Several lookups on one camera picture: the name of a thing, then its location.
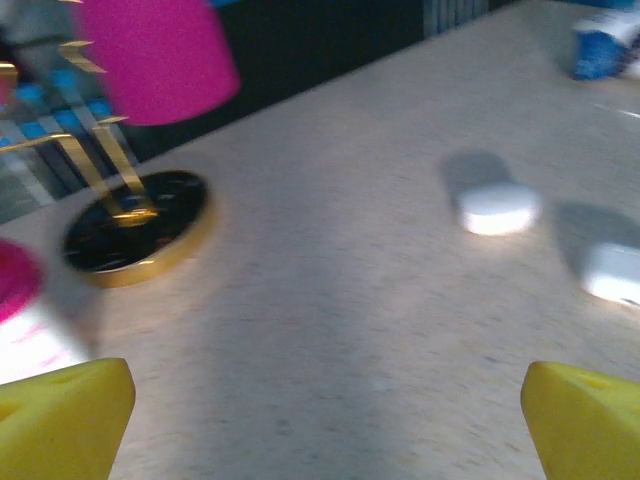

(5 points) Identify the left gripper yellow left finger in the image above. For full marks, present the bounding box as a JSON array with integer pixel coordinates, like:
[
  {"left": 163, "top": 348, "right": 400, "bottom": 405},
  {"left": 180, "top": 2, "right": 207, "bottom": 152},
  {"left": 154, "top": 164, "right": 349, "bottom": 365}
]
[{"left": 0, "top": 357, "right": 137, "bottom": 480}]

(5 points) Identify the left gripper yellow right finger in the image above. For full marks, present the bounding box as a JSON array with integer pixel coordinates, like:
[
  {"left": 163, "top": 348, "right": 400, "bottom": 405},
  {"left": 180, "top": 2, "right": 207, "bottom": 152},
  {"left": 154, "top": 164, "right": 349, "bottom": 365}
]
[{"left": 519, "top": 360, "right": 640, "bottom": 480}]

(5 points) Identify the white earbud charging case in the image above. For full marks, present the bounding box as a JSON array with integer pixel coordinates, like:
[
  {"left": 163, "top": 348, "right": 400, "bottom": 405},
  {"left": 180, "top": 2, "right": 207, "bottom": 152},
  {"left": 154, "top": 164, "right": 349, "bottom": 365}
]
[
  {"left": 579, "top": 240, "right": 640, "bottom": 309},
  {"left": 453, "top": 180, "right": 544, "bottom": 237}
]

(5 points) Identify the pink wine glass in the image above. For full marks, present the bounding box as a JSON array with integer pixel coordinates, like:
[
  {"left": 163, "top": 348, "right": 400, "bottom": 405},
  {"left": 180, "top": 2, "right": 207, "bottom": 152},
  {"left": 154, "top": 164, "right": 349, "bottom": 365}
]
[{"left": 74, "top": 0, "right": 244, "bottom": 128}]

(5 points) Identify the blue and white container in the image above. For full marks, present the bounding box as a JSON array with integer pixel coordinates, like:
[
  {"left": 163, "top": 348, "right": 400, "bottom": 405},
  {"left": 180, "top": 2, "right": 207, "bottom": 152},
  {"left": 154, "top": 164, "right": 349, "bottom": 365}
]
[{"left": 569, "top": 7, "right": 640, "bottom": 84}]

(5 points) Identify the gold wire glass rack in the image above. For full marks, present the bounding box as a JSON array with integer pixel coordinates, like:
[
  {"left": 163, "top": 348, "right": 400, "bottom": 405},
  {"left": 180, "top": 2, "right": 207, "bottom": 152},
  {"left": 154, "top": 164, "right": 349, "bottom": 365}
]
[{"left": 0, "top": 39, "right": 219, "bottom": 291}]

